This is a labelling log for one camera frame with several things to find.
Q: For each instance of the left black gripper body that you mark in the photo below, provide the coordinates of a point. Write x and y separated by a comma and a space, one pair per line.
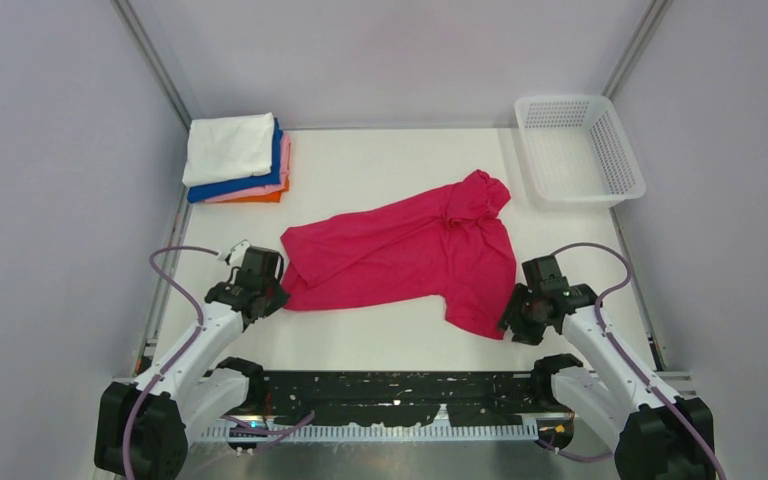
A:
276, 297

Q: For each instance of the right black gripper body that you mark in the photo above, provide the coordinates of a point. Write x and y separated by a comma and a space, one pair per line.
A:
522, 315

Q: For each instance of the magenta t-shirt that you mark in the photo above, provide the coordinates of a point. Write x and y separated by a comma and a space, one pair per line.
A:
448, 242

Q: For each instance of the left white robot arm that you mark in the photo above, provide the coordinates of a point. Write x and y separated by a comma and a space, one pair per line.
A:
147, 425

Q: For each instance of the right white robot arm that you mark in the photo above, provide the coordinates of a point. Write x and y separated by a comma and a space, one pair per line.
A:
651, 430

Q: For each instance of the orange folded t-shirt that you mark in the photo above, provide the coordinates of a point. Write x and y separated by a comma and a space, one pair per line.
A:
271, 194

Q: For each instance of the blue folded t-shirt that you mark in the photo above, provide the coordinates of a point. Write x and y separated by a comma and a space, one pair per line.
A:
220, 190

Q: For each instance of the white folded t-shirt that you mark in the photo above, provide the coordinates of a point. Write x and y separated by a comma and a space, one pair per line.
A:
229, 148

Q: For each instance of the white plastic basket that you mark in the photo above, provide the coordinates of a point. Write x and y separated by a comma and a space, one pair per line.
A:
575, 153

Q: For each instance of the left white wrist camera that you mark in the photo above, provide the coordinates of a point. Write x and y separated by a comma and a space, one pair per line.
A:
236, 253

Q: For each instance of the aluminium frame rail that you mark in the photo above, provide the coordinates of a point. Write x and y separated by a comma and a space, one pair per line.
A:
439, 429

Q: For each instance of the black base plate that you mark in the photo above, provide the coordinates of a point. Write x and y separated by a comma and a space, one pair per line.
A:
395, 399

